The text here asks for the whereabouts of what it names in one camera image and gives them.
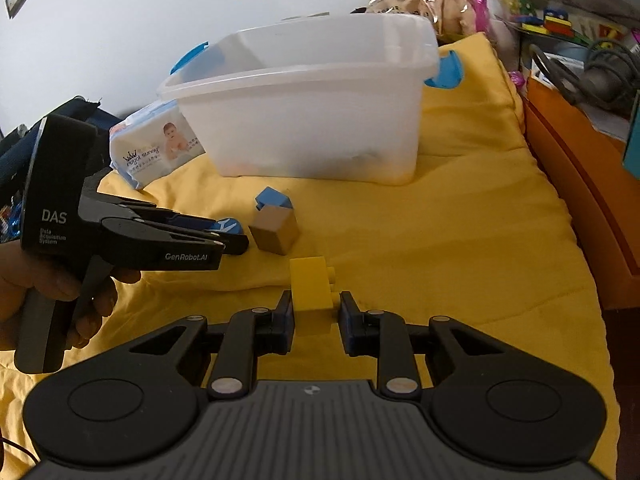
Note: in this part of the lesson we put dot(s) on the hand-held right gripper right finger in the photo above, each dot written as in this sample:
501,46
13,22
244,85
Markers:
352,327

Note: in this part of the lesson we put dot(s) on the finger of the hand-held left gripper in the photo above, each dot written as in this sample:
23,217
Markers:
150,212
165,250

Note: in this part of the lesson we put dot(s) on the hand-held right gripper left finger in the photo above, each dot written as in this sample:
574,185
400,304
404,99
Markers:
284,325

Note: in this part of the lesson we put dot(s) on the large yellow block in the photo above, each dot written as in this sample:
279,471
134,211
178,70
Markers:
312,295

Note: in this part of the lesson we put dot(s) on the blue round disc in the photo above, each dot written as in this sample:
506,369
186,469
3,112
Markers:
229,225

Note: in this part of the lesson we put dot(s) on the clear plastic storage bin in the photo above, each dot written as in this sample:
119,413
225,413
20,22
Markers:
310,110

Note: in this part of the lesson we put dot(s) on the person's left hand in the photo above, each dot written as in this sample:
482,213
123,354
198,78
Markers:
10,285

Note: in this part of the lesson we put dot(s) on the baby wipes pack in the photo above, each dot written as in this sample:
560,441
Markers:
150,150

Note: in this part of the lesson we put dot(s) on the tan cube block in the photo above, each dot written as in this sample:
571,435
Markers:
272,230

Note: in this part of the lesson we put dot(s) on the yellow blanket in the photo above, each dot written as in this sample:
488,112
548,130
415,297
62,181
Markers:
450,260

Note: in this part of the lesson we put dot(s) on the small blue block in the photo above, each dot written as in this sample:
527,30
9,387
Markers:
274,197

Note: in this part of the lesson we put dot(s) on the orange wooden cabinet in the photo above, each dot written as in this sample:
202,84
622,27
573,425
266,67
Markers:
575,160

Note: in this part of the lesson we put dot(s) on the light blue cardboard box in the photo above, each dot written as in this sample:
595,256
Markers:
634,145

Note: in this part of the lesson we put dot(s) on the pink plastic toy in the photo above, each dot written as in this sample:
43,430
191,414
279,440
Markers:
480,12

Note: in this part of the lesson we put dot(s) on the colourful wooden toy set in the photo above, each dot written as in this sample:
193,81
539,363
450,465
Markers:
555,17

